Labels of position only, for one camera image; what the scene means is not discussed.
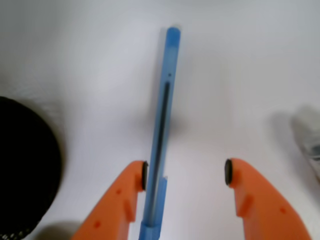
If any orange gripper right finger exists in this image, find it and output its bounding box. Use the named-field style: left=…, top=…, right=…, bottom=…
left=224, top=158, right=311, bottom=240

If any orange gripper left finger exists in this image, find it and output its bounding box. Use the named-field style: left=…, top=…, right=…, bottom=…
left=72, top=160, right=148, bottom=240

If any light blue pen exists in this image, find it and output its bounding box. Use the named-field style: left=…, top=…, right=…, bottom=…
left=138, top=26, right=181, bottom=240

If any black mesh pen holder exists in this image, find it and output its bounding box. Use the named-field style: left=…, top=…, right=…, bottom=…
left=0, top=97, right=62, bottom=240

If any blue whiteboard marker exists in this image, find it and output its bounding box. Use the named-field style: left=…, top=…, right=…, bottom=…
left=291, top=105, right=320, bottom=181

